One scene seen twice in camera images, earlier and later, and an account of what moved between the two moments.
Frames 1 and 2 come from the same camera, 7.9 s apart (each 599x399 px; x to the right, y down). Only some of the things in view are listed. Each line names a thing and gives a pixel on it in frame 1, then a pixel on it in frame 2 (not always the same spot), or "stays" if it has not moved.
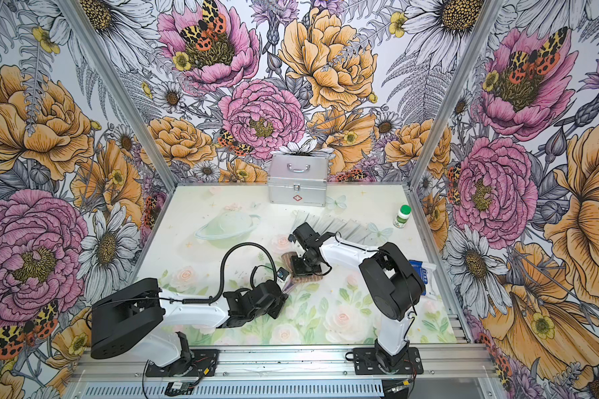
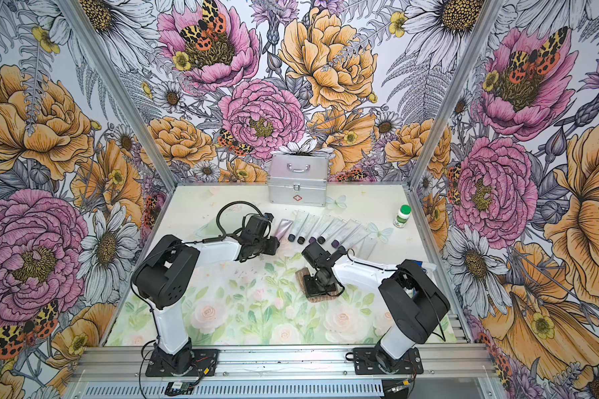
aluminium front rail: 302,362 stays
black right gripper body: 305,265 -> 317,285
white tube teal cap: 300,218 stays
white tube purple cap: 324,222 stays
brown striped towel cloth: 287,258 -> 300,274
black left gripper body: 259,312 -> 264,246
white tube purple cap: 349,228 stays
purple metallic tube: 289,286 -> 283,228
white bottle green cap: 403,216 stays
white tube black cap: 335,225 stays
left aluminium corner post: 119,91 stays
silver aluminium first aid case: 298,179 stays
